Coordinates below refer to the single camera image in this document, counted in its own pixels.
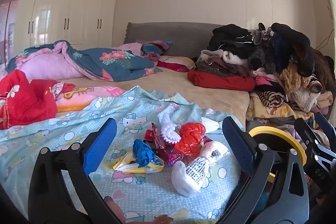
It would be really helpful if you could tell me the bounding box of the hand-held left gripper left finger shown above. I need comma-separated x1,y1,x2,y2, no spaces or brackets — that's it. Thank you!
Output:
28,118,124,224

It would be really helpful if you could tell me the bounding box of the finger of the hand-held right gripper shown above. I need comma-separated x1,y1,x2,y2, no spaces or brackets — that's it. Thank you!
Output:
315,112,336,147
294,117,336,166

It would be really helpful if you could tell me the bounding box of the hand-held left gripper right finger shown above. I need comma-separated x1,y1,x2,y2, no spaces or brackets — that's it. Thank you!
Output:
215,116,310,224

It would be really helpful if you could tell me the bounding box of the yellow rimmed black bin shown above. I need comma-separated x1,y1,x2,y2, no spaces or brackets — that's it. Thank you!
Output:
247,126,307,182

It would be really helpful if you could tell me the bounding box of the red plastic bag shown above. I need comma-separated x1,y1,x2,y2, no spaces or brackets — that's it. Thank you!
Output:
173,122,206,157

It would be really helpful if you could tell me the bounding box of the red snack wrapper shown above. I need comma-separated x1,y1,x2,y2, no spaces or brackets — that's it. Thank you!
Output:
144,123,170,160

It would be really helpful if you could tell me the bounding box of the purple shiny candy wrapper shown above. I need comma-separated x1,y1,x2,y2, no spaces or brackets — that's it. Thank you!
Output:
167,149,184,167

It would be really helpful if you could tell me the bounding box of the person's left hand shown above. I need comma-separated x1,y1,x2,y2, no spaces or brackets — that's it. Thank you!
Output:
104,196,126,224

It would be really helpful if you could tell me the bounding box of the light blue cartoon sheet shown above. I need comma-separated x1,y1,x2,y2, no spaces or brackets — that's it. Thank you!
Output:
0,86,246,224

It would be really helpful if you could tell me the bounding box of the yellow white snack wrapper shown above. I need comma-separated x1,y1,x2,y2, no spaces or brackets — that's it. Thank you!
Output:
113,151,165,174

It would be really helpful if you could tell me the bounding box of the white foam net sleeve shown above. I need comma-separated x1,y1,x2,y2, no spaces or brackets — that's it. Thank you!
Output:
201,119,220,133

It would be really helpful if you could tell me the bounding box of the yellow cartoon blanket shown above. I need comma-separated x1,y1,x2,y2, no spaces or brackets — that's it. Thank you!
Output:
248,93,315,125

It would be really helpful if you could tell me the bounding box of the blue crumpled plastic bag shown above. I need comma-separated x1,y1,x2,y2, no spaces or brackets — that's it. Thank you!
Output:
133,139,158,168

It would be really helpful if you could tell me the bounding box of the brown striped knit garment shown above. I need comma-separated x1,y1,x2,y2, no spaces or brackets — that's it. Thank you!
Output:
256,90,286,107

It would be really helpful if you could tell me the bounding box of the pink cartoon blanket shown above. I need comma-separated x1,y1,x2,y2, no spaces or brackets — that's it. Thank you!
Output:
52,82,126,113

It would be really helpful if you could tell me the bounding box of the white printed plastic packet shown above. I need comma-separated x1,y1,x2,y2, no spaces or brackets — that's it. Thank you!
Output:
171,140,230,198

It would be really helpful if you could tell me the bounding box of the red folded garment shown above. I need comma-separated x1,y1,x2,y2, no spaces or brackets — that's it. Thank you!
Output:
187,68,256,92

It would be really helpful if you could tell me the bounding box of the tan bed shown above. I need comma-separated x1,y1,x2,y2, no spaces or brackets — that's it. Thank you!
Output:
60,67,250,119

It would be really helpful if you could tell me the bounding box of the blue pink floral quilt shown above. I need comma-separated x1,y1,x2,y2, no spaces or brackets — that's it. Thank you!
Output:
5,40,163,83

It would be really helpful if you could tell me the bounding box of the pile of mixed clothes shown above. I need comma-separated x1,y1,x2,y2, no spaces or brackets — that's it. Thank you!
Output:
196,22,336,125

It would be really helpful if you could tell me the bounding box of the red floral cloth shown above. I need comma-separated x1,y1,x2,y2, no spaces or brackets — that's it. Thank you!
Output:
0,69,76,130

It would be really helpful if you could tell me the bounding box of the red patterned pillow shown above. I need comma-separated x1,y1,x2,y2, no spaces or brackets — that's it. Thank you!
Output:
157,60,196,73

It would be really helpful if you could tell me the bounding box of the black white-striped jacket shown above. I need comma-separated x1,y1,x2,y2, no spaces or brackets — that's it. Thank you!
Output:
210,24,256,52

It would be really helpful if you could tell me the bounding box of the colourful striped pillow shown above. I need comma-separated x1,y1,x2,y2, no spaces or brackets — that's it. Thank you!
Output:
136,40,174,56

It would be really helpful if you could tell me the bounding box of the grey upholstered headboard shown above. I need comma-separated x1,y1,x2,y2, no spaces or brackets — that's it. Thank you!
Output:
123,22,229,59

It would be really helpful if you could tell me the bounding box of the cream wardrobe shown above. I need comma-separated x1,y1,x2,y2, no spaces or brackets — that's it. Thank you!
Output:
3,0,121,62

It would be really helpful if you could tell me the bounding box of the pink patterned door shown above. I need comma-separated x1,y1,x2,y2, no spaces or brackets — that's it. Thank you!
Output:
0,0,19,67

